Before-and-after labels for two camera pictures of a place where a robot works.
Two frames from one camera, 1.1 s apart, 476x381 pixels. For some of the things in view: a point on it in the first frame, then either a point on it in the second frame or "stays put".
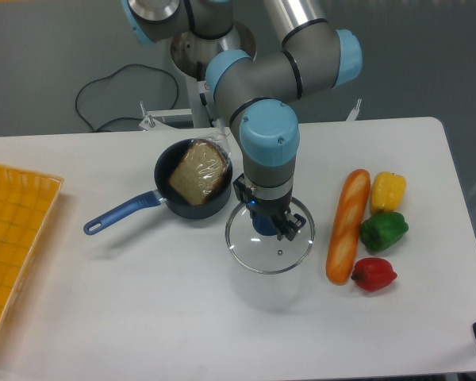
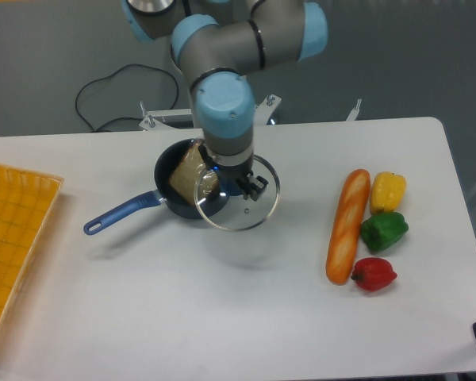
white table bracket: [355, 111] stays put
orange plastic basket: [17, 205] stays put
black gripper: [274, 210] → [232, 175]
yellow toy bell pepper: [387, 191] stays put
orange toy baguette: [349, 213] stays put
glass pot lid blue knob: [264, 225] → [231, 210]
